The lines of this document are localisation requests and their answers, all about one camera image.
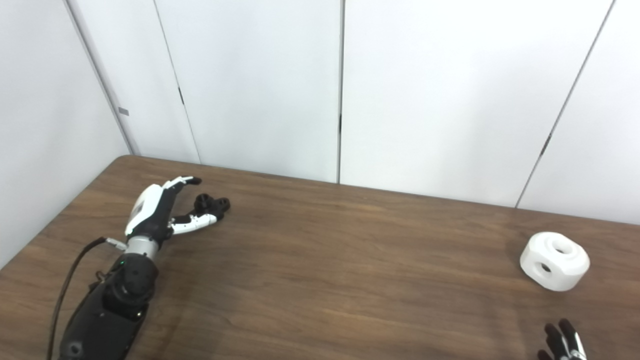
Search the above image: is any black flanged holder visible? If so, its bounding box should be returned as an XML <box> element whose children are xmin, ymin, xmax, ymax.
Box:
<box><xmin>194</xmin><ymin>194</ymin><xmax>231</xmax><ymax>217</ymax></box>

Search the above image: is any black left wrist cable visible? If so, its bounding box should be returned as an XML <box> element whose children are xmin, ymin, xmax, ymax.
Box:
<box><xmin>46</xmin><ymin>237</ymin><xmax>128</xmax><ymax>360</ymax></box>

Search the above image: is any round white piece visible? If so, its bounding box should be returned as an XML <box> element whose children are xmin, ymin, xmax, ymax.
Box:
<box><xmin>519</xmin><ymin>231</ymin><xmax>591</xmax><ymax>292</ymax></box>

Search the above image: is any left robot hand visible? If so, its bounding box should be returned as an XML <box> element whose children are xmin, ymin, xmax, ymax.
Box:
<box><xmin>124</xmin><ymin>176</ymin><xmax>224</xmax><ymax>246</ymax></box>

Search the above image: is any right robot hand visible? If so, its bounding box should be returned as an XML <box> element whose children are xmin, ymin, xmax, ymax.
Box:
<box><xmin>537</xmin><ymin>318</ymin><xmax>588</xmax><ymax>360</ymax></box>

